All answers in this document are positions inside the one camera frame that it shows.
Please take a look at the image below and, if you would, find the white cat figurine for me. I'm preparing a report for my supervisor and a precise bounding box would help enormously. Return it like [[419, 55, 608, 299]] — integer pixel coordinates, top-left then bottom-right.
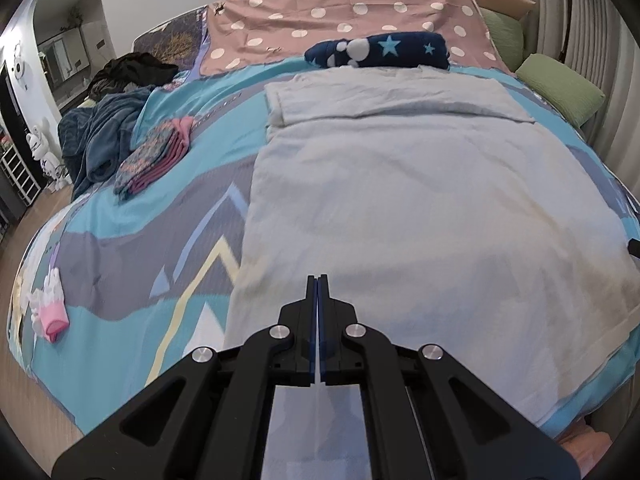
[[25, 117, 68, 191]]

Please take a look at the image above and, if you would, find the small green pillow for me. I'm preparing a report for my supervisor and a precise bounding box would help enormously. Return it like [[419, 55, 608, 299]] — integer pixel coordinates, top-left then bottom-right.
[[480, 7, 526, 71]]

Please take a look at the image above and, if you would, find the pink polka dot sheet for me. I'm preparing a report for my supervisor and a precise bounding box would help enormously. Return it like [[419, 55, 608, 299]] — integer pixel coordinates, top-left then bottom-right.
[[202, 0, 511, 76]]

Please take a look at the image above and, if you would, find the folded floral pink clothes stack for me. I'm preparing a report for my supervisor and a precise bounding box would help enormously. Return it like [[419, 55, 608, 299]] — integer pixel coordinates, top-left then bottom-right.
[[113, 116, 196, 203]]

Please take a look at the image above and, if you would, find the blue patterned duvet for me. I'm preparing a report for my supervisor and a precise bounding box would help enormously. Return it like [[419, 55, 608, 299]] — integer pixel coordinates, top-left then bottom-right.
[[6, 55, 640, 441]]

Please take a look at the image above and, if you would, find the pink and white glove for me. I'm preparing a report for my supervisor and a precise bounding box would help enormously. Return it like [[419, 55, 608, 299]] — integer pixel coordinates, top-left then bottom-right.
[[27, 267, 69, 343]]

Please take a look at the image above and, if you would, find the dark blue fleece blanket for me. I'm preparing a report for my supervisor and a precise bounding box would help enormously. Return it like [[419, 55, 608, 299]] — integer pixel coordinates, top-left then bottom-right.
[[57, 85, 156, 201]]

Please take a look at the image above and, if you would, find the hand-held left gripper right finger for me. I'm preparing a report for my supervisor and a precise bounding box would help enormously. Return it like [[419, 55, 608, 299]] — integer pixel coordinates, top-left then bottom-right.
[[318, 274, 581, 480]]

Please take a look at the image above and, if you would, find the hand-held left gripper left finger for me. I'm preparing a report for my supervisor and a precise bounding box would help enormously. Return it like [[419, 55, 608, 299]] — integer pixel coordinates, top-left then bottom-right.
[[50, 274, 321, 480]]

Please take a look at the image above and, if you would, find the white wire rack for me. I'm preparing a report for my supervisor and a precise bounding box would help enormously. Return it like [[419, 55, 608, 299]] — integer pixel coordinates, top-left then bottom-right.
[[0, 147, 42, 206]]

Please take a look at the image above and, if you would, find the black wall screen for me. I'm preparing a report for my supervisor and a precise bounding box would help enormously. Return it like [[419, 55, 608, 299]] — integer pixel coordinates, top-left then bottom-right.
[[0, 60, 16, 151]]

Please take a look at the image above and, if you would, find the mirror cabinet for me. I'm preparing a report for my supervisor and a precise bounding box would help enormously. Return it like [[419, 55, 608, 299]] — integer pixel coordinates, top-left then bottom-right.
[[37, 25, 108, 86]]

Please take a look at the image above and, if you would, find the navy star print blanket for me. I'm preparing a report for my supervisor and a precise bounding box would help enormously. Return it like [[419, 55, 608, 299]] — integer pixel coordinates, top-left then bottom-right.
[[304, 31, 451, 71]]

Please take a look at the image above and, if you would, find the large green pillow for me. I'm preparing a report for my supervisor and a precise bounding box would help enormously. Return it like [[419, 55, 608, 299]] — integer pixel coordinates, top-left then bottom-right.
[[515, 53, 607, 128]]

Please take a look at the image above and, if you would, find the white long-sleeve shirt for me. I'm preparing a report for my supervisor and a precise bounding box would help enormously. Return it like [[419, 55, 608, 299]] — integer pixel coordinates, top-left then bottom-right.
[[222, 65, 640, 423]]

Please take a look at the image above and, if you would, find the pile of black clothes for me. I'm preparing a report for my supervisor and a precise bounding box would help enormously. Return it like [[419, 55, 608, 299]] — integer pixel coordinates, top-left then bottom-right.
[[86, 52, 180, 98]]

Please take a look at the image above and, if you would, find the person's orange fleece clothing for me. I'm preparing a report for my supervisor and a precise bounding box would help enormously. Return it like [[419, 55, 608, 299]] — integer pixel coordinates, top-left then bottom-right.
[[557, 430, 613, 471]]

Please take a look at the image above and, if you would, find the purple floral pillow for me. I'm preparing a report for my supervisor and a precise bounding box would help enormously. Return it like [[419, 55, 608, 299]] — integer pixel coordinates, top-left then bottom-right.
[[132, 7, 208, 83]]

